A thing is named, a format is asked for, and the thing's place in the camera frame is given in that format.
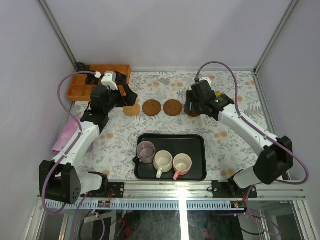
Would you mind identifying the floral tablecloth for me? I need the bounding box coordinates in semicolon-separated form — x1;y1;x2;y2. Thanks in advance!
76;71;267;180

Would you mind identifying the black serving tray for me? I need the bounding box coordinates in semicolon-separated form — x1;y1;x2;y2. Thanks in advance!
134;133;207;181

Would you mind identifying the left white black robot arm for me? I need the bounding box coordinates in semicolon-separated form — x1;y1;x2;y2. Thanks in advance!
39;82;138;204

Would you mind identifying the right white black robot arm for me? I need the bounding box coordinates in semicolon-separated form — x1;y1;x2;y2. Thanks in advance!
185;80;293;198

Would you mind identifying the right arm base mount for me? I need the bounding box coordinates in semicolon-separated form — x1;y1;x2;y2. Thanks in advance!
211;174;259;200

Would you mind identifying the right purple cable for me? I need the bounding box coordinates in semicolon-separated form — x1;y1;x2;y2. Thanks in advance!
194;60;310;236

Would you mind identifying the woven rattan coaster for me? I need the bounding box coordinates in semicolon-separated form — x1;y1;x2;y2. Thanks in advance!
123;103;141;117

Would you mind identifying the black roll far corner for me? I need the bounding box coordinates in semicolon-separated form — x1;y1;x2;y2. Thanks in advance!
75;62;88;72

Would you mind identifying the black cable roll right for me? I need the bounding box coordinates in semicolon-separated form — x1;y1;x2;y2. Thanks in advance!
113;70;128;85

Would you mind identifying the blue slotted cable duct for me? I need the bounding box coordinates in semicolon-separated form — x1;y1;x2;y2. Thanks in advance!
65;199;244;211

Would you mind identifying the aluminium front rail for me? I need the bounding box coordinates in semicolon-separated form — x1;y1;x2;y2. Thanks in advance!
90;180;306;201

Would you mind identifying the cream white mug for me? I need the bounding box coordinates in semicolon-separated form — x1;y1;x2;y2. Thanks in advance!
153;150;173;179

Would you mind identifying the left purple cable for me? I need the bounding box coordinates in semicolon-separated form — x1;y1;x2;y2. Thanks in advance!
41;70;106;240

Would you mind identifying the pink princess cloth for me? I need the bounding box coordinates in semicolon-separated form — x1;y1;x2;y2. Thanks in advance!
51;118;78;155

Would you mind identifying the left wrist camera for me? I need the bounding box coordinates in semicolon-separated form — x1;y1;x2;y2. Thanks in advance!
101;71;118;91

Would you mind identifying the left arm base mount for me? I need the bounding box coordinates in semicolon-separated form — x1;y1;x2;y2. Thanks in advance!
80;172;125;199

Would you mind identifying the purple mug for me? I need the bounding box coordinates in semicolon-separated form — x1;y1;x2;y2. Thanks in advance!
133;141;156;164

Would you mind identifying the black orange cable roll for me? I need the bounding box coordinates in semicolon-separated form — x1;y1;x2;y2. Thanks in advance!
85;74;99;85

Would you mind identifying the dark wooden coaster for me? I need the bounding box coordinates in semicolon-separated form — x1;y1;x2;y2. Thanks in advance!
184;104;200;118
142;99;162;117
163;99;183;117

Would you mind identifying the purple cable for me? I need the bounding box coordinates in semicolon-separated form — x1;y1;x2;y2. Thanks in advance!
41;70;106;240
194;60;310;236

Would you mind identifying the pink mug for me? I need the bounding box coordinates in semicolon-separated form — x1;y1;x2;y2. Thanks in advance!
173;153;193;180

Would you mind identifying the orange wooden compartment tray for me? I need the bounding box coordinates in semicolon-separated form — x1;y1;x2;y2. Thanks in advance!
66;64;131;102

